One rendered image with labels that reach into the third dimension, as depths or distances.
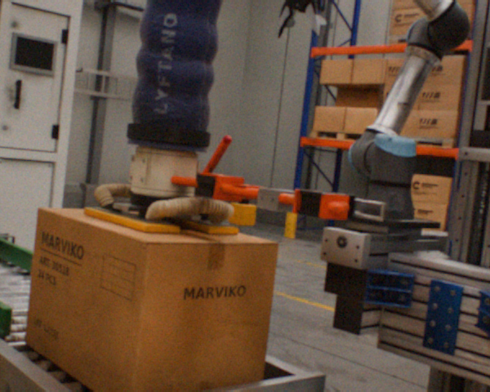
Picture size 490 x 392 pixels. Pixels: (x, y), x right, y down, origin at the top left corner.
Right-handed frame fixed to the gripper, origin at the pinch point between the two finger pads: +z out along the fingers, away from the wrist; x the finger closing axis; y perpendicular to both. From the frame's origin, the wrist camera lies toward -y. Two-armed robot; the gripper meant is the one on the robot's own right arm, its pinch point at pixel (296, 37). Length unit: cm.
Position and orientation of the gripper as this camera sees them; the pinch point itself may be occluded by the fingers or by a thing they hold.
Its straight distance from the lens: 201.1
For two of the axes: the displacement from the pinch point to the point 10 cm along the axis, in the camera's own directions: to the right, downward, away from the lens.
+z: -1.1, 9.9, 0.5
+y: 7.1, 0.4, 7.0
